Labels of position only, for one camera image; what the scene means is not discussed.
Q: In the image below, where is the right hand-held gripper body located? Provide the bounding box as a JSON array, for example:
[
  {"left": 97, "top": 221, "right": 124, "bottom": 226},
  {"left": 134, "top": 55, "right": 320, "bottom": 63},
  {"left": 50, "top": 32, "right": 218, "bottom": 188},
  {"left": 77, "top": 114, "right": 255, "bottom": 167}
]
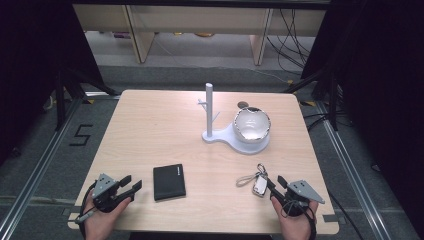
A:
[{"left": 278, "top": 179, "right": 326, "bottom": 218}]

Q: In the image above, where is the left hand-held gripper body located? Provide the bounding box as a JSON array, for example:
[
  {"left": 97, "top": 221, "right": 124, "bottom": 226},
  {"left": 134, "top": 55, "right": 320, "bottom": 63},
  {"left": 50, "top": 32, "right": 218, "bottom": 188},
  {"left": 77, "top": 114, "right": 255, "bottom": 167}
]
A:
[{"left": 91, "top": 173, "right": 134, "bottom": 214}]

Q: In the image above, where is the car key with lanyard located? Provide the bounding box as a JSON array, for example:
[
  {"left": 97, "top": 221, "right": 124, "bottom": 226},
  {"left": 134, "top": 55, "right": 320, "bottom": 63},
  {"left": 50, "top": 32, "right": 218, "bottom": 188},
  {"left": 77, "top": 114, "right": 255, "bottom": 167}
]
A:
[{"left": 235, "top": 163, "right": 269, "bottom": 198}]

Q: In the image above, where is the black wallet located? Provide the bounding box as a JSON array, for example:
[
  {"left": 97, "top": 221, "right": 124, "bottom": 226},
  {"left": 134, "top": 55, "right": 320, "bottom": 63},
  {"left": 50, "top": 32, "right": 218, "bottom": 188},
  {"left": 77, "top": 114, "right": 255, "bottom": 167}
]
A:
[{"left": 152, "top": 163, "right": 187, "bottom": 202}]

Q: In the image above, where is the white bowl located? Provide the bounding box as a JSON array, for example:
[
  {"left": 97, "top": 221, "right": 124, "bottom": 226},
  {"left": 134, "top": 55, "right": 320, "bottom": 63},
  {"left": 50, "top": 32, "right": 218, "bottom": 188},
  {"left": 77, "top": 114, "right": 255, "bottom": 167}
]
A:
[{"left": 232, "top": 106, "right": 272, "bottom": 145}]

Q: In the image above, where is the white key stand with tray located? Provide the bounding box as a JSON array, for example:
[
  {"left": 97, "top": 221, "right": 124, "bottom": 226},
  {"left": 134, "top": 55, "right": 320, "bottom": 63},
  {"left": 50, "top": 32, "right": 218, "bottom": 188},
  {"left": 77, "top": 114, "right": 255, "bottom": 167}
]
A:
[{"left": 197, "top": 82, "right": 271, "bottom": 156}]

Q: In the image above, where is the person's right hand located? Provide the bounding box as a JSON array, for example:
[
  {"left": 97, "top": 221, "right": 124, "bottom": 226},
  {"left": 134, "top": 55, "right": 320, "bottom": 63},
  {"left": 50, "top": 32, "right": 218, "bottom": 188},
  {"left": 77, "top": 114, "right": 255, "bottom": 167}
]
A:
[{"left": 271, "top": 196, "right": 319, "bottom": 240}]

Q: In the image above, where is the person's left hand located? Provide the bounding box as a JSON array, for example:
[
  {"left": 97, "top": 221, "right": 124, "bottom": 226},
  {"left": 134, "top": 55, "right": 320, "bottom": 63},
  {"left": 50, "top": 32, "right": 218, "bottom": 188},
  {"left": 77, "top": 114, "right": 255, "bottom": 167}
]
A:
[{"left": 82, "top": 198, "right": 132, "bottom": 240}]

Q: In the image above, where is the black metal stand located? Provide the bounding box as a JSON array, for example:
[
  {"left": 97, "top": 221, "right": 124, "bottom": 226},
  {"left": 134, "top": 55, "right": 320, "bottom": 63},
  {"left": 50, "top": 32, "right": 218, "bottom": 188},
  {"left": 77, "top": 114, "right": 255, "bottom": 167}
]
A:
[
  {"left": 283, "top": 64, "right": 340, "bottom": 132},
  {"left": 54, "top": 64, "right": 122, "bottom": 132}
]

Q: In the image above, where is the black curtain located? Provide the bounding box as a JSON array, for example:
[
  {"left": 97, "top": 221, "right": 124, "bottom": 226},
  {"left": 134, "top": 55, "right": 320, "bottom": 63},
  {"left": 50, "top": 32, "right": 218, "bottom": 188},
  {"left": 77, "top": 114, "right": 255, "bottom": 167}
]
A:
[
  {"left": 0, "top": 0, "right": 105, "bottom": 166},
  {"left": 299, "top": 0, "right": 424, "bottom": 231}
]

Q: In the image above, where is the beige wooden desk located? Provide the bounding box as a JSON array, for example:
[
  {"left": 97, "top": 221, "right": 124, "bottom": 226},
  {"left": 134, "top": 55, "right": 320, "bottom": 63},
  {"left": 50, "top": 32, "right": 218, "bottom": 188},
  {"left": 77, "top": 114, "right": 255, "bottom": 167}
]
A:
[{"left": 72, "top": 4, "right": 328, "bottom": 66}]

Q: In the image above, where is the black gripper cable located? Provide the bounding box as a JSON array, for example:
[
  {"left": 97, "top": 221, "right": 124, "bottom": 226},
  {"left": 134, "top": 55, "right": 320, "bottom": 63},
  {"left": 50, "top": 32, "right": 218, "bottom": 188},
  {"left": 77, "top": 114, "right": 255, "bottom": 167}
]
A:
[
  {"left": 74, "top": 181, "right": 98, "bottom": 240},
  {"left": 280, "top": 199, "right": 318, "bottom": 240}
]

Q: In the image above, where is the aluminium floor rail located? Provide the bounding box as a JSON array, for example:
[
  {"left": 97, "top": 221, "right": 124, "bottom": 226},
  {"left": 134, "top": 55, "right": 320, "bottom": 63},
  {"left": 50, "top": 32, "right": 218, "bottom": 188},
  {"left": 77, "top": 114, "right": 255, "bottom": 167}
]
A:
[
  {"left": 314, "top": 99, "right": 389, "bottom": 240},
  {"left": 0, "top": 96, "right": 85, "bottom": 240}
]

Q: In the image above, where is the bundle of black cables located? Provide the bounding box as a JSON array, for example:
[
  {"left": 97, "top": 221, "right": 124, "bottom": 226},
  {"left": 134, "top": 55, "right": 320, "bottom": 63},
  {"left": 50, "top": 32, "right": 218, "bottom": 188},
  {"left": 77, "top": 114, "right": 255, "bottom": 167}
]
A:
[{"left": 265, "top": 9, "right": 318, "bottom": 76}]

